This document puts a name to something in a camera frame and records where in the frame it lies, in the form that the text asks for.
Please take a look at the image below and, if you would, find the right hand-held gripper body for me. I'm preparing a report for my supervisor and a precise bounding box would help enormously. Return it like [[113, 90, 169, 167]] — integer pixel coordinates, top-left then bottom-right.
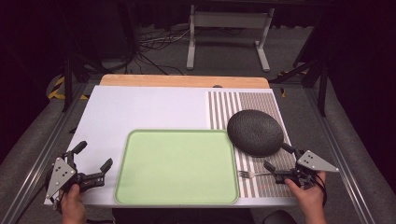
[[274, 149, 340, 190]]

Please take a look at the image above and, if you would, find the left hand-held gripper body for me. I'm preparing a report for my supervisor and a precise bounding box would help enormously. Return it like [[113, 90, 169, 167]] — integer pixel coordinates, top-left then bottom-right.
[[45, 150, 106, 207]]

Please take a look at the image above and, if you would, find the silver metal fork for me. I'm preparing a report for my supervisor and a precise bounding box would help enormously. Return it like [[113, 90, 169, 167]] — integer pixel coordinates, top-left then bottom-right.
[[238, 170, 276, 180]]

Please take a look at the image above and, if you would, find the person's left hand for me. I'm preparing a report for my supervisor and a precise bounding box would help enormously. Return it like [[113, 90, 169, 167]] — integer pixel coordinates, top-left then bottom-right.
[[60, 183, 89, 222]]

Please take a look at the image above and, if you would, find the person's right hand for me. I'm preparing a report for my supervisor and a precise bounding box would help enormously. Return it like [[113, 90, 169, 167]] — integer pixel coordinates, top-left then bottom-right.
[[284, 171, 328, 216]]

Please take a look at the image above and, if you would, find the yellow black floor tape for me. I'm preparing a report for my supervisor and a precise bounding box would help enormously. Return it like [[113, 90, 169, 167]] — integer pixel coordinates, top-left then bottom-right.
[[46, 76, 91, 102]]

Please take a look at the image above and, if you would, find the black metal stand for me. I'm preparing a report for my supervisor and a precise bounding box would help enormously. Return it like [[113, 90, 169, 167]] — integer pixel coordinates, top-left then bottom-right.
[[270, 29, 332, 118], [60, 50, 106, 114]]

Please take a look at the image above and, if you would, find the white board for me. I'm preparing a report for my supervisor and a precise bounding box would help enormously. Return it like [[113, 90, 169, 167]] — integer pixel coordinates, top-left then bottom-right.
[[44, 85, 299, 209]]

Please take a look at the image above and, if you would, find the light green tray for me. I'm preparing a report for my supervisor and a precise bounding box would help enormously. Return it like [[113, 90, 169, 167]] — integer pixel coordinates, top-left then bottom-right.
[[113, 129, 240, 206]]

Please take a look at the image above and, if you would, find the brown white striped placemat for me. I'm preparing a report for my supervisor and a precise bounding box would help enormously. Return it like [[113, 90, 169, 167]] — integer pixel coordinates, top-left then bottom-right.
[[207, 91, 297, 199]]

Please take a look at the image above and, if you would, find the grey metal stand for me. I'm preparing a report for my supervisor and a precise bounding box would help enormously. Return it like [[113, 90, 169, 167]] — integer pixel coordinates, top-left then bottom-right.
[[185, 4, 276, 74]]

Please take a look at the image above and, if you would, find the aluminium rail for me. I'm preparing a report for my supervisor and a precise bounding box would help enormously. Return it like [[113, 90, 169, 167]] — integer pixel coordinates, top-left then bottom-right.
[[303, 87, 376, 224], [0, 83, 92, 224]]

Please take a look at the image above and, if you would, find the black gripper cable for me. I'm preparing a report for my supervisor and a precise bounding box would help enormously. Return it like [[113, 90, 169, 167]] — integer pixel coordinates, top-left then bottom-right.
[[312, 173, 329, 207]]

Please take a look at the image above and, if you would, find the bundle of black cables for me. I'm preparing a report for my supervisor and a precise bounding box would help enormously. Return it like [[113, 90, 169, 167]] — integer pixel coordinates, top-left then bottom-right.
[[134, 26, 191, 76]]

